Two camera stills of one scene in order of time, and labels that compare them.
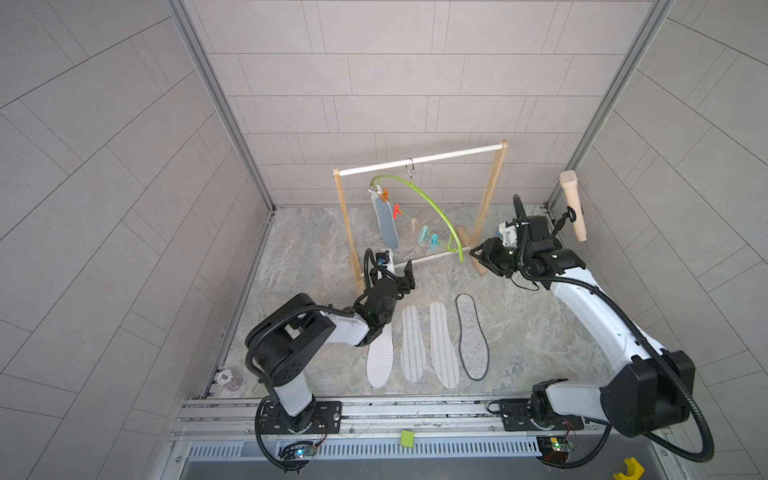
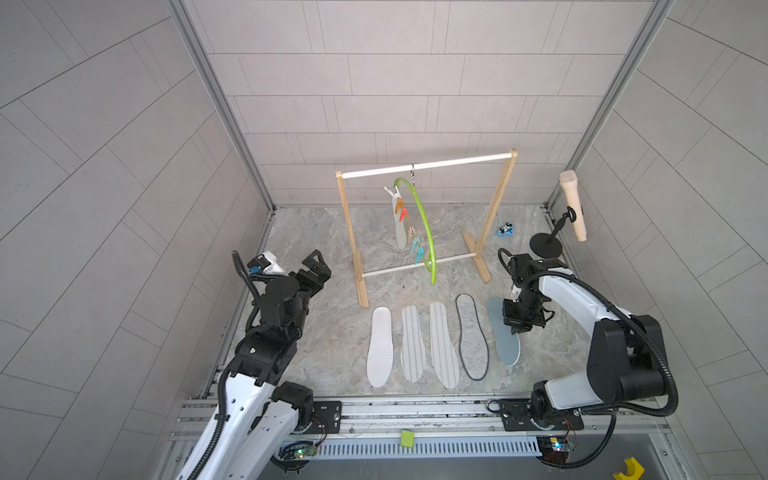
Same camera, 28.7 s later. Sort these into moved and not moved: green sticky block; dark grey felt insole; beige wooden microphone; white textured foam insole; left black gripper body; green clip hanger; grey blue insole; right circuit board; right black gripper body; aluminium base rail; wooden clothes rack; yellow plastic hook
Moved: left black gripper body; green clip hanger; right black gripper body; grey blue insole; wooden clothes rack
Not moved: green sticky block; right circuit board; beige wooden microphone; dark grey felt insole; aluminium base rail; white textured foam insole; yellow plastic hook
